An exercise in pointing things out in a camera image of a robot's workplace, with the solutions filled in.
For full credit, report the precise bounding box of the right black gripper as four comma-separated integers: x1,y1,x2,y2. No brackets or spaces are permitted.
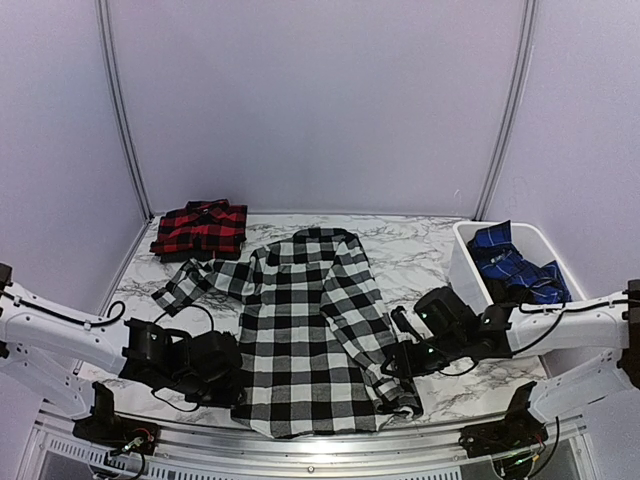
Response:
380,330,467,380

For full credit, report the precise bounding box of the black white plaid shirt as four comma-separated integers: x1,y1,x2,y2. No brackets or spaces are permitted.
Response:
153,228,423,439

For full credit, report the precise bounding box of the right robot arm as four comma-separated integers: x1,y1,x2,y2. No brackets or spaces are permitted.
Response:
382,280,639,448

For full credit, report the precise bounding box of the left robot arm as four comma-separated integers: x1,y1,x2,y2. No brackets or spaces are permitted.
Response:
1,264,244,445

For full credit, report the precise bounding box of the black garment in bin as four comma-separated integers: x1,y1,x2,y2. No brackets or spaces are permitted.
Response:
485,278,523,304

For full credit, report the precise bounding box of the blue plaid shirt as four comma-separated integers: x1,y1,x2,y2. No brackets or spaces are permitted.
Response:
466,220,572,305

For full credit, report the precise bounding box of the red black plaid shirt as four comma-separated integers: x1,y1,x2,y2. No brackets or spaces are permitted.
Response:
150,199,248,263

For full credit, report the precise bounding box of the white plastic bin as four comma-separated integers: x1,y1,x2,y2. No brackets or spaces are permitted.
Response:
446,221,589,314

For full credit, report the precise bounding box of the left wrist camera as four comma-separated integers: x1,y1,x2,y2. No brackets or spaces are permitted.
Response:
189,331,242,380

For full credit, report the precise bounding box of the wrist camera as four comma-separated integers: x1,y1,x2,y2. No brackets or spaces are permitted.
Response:
390,286,478,343
189,331,242,380

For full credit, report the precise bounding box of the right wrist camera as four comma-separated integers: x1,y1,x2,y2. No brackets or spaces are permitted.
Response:
390,286,478,343

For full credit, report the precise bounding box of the aluminium front frame rail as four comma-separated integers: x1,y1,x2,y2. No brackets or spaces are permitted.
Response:
19,394,601,480

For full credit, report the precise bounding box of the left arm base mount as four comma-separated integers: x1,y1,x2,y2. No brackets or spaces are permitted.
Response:
72,382,160,455

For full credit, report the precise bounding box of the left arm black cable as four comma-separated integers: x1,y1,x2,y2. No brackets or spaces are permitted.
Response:
9,294,216,336

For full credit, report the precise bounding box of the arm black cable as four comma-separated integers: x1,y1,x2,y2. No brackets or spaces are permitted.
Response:
9,294,216,336
439,299,631,376

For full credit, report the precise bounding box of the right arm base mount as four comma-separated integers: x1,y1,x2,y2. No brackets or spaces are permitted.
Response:
458,382,548,458

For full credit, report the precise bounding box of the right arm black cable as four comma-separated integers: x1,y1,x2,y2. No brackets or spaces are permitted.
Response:
439,299,631,376

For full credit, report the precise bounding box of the right aluminium corner post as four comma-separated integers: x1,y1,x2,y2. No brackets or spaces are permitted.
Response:
472,0,539,221

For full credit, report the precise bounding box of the aluminium corner post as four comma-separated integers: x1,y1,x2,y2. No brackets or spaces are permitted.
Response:
95,0,154,222
472,0,539,221

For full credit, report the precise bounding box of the left aluminium corner post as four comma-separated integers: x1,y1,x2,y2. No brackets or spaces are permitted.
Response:
95,0,154,222

